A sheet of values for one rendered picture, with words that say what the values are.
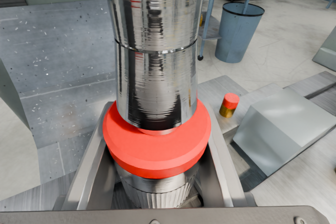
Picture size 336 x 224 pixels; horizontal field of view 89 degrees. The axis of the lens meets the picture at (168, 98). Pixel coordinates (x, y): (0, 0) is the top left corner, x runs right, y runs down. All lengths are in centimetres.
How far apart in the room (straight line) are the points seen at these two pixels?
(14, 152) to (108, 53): 146
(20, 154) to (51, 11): 143
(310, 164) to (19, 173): 161
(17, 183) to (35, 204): 130
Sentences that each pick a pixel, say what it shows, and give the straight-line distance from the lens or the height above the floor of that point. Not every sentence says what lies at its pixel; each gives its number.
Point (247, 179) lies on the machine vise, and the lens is 22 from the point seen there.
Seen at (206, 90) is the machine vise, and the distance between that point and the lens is 30.
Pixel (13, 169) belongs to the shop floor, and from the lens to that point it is 169.
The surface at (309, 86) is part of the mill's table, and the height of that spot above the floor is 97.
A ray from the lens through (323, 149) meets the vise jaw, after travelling 24.
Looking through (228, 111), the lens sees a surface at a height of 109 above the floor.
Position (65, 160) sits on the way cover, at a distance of 40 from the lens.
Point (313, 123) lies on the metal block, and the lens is 20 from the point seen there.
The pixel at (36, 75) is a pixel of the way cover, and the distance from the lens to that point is 42.
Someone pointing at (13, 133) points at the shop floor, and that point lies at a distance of 192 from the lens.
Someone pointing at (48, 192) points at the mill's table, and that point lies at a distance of 31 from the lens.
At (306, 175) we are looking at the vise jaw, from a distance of 21.
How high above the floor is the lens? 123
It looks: 44 degrees down
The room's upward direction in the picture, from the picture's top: 3 degrees clockwise
